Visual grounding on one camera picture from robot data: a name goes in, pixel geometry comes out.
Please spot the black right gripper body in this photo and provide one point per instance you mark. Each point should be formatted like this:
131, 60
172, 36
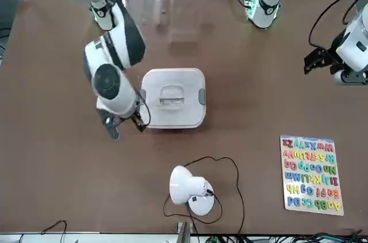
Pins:
138, 122

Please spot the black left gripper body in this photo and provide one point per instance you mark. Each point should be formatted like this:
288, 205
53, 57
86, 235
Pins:
339, 47

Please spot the white bin lid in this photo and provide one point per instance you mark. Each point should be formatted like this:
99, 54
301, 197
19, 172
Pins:
161, 111

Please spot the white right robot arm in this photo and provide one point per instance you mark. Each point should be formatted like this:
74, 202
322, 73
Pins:
112, 88

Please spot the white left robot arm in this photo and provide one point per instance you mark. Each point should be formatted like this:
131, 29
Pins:
266, 16

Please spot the pink plastic bin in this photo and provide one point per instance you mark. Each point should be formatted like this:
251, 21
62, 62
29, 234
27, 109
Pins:
172, 129

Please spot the white desk lamp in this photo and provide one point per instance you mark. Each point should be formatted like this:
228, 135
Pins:
181, 185

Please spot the colourful alphabet puzzle board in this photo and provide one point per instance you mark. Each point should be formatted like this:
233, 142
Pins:
312, 177

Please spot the aluminium frame post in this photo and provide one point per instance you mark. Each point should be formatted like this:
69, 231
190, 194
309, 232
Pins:
184, 233

